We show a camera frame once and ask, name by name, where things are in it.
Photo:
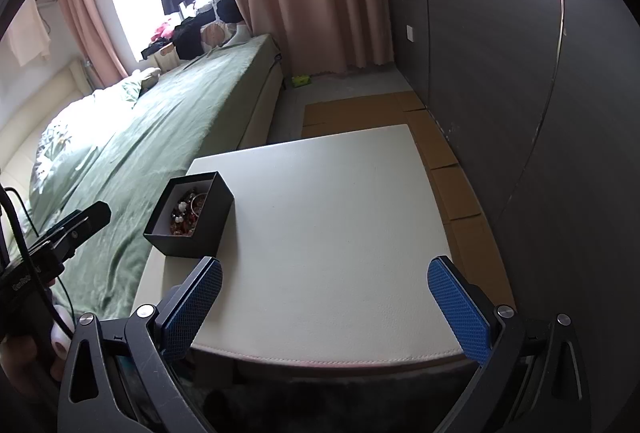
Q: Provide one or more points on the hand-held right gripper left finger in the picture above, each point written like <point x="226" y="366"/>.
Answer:
<point x="200" y="303"/>

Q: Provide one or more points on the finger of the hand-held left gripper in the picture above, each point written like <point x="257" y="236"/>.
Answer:
<point x="87" y="223"/>
<point x="67" y="220"/>

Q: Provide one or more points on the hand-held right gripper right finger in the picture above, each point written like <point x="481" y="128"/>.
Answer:
<point x="460" y="308"/>

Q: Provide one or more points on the black jewelry box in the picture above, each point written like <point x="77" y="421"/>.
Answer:
<point x="210" y="223"/>

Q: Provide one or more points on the person's left hand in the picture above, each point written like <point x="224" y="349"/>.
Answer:
<point x="17" y="358"/>

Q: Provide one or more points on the white floral quilt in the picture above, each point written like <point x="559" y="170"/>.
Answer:
<point x="75" y="133"/>

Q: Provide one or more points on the bed with green sheet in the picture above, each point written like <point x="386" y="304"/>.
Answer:
<point x="165" y="128"/>

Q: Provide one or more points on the white hanging cloth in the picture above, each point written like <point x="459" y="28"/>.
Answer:
<point x="27" y="38"/>

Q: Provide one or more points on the narrow pink curtain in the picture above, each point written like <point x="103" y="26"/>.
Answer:
<point x="85" y="23"/>

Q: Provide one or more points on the pile of clothes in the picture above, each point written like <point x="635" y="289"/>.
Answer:
<point x="190" y="33"/>

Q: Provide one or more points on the small green object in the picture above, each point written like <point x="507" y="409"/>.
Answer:
<point x="301" y="80"/>

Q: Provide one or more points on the white wall switch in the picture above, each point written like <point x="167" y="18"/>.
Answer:
<point x="410" y="33"/>

